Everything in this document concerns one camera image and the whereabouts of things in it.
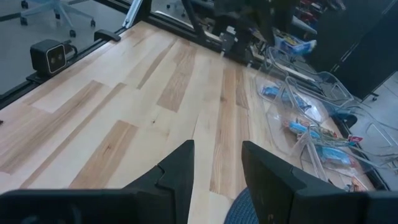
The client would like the blue white packet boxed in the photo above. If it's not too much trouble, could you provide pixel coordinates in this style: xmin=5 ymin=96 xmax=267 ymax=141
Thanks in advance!
xmin=273 ymin=32 xmax=318 ymax=56

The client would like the clear plastic bin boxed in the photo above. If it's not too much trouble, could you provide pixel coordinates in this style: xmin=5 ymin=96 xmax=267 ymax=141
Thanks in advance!
xmin=253 ymin=46 xmax=355 ymax=110
xmin=298 ymin=132 xmax=398 ymax=194
xmin=267 ymin=76 xmax=398 ymax=175

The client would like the dark cabinet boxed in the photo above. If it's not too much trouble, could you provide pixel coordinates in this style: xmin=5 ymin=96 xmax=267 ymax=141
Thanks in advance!
xmin=307 ymin=0 xmax=398 ymax=101

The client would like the silver aluminium profile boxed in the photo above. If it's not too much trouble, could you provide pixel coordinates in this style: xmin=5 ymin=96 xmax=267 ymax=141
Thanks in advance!
xmin=122 ymin=0 xmax=144 ymax=29

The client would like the black cube camera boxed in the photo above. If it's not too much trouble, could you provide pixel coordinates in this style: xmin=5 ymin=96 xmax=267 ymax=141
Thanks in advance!
xmin=29 ymin=39 xmax=68 ymax=78

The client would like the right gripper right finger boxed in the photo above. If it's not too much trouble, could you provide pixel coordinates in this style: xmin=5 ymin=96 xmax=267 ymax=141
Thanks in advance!
xmin=241 ymin=140 xmax=398 ymax=224

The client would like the office chair base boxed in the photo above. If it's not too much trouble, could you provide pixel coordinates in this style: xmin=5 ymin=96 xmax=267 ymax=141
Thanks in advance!
xmin=19 ymin=0 xmax=96 ymax=39

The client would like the blue green granola bar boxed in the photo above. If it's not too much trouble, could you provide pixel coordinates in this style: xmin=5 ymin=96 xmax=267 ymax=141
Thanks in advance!
xmin=260 ymin=85 xmax=312 ymax=110

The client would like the dark blue round mat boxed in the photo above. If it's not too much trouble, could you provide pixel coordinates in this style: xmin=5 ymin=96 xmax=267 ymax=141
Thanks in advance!
xmin=223 ymin=186 xmax=261 ymax=224

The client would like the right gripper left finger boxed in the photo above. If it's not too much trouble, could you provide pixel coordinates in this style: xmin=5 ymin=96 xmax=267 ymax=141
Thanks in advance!
xmin=0 ymin=139 xmax=195 ymax=224

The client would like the black edge clamp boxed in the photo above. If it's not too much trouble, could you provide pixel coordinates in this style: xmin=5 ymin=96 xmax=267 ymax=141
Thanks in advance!
xmin=93 ymin=29 xmax=122 ymax=43

